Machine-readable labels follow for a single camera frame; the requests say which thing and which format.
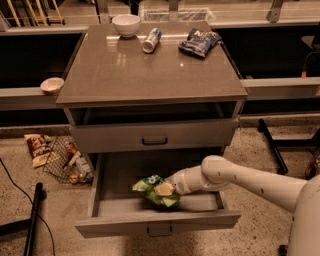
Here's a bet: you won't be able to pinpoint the clear plastic bin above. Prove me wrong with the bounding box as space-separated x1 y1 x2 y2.
139 7 216 23

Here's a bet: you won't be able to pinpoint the closed grey middle drawer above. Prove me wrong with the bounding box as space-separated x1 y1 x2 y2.
70 119 238 153

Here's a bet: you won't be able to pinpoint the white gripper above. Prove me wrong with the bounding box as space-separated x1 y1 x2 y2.
154 166 209 197

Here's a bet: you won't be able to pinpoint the small white bowl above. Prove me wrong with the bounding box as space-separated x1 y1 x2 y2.
40 77 64 95

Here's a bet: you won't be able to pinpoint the black stand leg right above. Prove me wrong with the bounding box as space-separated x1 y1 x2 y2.
258 119 320 175

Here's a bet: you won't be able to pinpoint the wire mesh basket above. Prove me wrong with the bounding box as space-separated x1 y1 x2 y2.
43 136 93 185

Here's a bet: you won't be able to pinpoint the grey drawer cabinet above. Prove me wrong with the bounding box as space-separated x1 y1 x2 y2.
56 22 247 156

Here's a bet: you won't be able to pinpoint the open grey bottom drawer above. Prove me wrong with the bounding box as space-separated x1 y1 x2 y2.
75 149 240 238

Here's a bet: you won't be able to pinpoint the wooden chair legs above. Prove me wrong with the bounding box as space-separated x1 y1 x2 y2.
0 0 65 28

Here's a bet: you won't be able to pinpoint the black stand leg left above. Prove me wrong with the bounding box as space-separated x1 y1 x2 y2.
0 183 46 256

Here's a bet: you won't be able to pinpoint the blue snack bag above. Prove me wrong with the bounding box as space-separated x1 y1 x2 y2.
178 28 222 58

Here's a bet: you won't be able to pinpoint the black object bottom right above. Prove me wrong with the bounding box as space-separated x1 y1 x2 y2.
278 245 288 256

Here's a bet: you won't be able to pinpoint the large white bowl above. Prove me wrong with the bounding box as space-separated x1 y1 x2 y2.
112 14 141 38

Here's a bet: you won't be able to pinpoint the brown snack bag on floor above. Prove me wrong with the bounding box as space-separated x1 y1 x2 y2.
24 134 52 168

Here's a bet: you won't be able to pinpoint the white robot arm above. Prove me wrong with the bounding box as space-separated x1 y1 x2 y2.
155 155 320 256

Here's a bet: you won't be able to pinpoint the green rice chip bag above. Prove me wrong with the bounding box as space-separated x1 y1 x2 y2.
132 174 180 208

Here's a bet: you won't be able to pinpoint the white blue can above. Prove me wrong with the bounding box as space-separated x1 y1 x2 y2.
142 28 162 54

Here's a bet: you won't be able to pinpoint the black stand leg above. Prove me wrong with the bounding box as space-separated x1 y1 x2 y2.
0 183 46 256
258 119 320 175

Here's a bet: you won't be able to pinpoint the black floor cable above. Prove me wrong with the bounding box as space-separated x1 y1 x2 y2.
0 158 56 256

